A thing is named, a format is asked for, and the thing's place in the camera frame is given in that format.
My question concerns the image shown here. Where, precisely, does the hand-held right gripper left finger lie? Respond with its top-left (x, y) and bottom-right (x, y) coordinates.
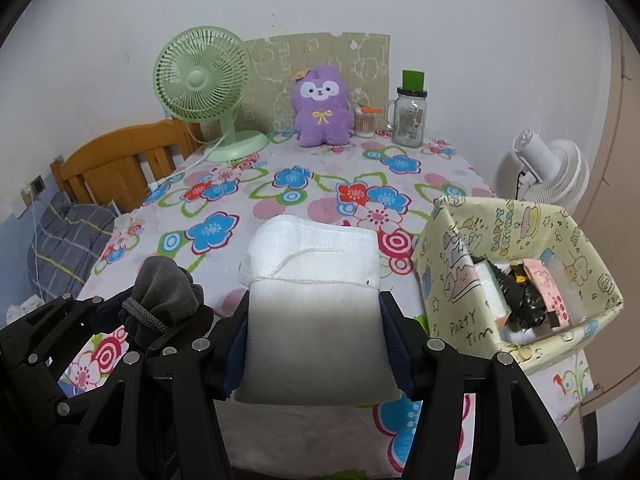
top-left (60, 292), bottom-right (249, 480)

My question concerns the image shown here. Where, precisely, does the yellow printed storage box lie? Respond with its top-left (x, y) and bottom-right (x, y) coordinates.
top-left (411, 194), bottom-right (625, 376)

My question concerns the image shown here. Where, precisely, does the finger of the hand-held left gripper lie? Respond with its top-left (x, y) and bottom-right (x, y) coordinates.
top-left (147, 309), bottom-right (217, 359)
top-left (0, 292), bottom-right (133, 461)

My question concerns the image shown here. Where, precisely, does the patterned beige board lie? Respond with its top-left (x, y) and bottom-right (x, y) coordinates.
top-left (244, 32), bottom-right (392, 136)

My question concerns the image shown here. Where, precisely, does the clear packet with pink card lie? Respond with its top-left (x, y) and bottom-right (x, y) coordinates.
top-left (522, 255), bottom-right (593, 331)

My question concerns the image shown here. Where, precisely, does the grey plaid cloth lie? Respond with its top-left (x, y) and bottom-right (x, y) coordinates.
top-left (27, 191), bottom-right (117, 303)

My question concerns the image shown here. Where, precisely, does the green desk fan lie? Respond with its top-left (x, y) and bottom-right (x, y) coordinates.
top-left (152, 27), bottom-right (270, 163)

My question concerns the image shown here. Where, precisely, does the white clip fan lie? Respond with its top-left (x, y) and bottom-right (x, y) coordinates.
top-left (495, 129), bottom-right (585, 211)

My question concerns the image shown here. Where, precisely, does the white carton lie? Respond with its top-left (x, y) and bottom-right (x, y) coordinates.
top-left (470, 257), bottom-right (511, 328)

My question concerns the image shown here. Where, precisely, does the purple plush toy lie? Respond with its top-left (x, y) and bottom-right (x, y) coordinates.
top-left (291, 64), bottom-right (353, 148)

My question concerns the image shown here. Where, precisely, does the cotton swab jar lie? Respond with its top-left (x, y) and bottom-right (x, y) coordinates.
top-left (354, 105), bottom-right (385, 138)

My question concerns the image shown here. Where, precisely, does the white fan power cable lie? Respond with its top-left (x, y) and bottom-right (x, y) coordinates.
top-left (145, 140), bottom-right (226, 193)

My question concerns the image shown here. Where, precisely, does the black plastic bag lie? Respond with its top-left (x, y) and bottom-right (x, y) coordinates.
top-left (487, 260), bottom-right (556, 333)

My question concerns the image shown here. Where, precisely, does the beige door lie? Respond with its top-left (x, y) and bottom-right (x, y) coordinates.
top-left (580, 5), bottom-right (640, 411)

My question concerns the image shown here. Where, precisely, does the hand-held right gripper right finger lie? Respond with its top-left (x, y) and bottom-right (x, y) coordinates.
top-left (378, 291), bottom-right (581, 480)

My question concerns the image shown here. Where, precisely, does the white drawstring pouch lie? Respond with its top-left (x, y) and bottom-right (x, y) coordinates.
top-left (235, 214), bottom-right (403, 406)

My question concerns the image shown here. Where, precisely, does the glass mug with green lid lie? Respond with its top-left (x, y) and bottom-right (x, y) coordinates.
top-left (384, 69), bottom-right (428, 148)

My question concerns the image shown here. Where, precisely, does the grey drawstring pouch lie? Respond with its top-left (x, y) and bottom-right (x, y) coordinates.
top-left (118, 256), bottom-right (206, 353)

